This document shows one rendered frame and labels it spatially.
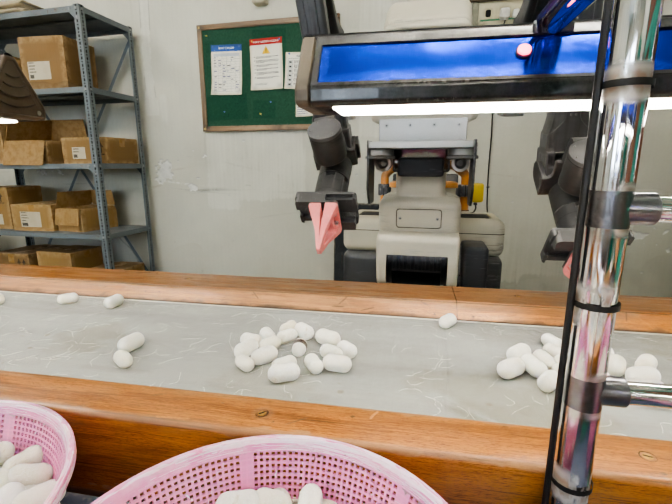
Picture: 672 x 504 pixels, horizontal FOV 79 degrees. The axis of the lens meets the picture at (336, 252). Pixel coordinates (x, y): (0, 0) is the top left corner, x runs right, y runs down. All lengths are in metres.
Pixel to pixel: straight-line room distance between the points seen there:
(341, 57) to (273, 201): 2.35
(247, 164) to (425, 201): 1.84
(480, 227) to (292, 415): 1.11
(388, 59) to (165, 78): 2.78
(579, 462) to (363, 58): 0.37
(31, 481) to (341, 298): 0.47
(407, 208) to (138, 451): 0.88
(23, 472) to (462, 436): 0.36
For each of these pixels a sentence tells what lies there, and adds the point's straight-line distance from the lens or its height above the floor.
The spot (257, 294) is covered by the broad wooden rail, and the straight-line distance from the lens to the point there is 0.75.
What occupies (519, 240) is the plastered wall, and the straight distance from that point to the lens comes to 2.62.
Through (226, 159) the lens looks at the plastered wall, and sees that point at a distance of 2.88.
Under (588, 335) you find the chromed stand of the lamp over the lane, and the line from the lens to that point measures 0.30.
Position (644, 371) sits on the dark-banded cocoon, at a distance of 0.59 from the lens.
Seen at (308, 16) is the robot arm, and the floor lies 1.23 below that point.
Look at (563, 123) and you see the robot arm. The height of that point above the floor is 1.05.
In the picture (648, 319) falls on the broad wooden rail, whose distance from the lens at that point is 0.79.
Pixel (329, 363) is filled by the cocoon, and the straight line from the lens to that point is 0.50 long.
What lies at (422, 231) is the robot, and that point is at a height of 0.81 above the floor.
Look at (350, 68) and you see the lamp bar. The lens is 0.42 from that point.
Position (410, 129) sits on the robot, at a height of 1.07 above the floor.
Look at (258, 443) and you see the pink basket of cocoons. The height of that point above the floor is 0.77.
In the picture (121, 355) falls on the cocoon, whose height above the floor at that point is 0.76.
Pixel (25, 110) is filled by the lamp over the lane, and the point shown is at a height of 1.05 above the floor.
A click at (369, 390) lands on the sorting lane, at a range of 0.48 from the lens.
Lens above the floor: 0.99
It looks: 12 degrees down
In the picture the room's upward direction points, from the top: straight up
